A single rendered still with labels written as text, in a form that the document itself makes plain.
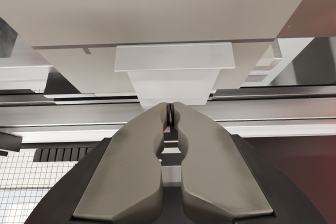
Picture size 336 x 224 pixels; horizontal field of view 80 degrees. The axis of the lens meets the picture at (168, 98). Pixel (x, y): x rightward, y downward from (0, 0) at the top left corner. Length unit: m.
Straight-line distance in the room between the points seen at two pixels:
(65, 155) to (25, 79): 0.39
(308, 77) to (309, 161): 0.30
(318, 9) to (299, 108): 0.26
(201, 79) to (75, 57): 0.12
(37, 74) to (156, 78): 0.16
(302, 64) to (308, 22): 0.35
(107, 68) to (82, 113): 0.34
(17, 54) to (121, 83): 0.14
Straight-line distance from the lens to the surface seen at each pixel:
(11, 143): 0.62
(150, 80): 0.20
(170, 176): 0.23
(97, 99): 0.27
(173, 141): 0.41
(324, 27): 0.42
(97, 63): 0.19
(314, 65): 0.69
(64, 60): 0.19
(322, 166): 0.88
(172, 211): 0.22
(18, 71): 0.30
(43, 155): 0.71
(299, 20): 0.38
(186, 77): 0.20
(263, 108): 0.52
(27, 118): 0.59
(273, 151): 0.81
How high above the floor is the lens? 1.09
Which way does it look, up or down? 22 degrees down
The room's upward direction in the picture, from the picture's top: 179 degrees clockwise
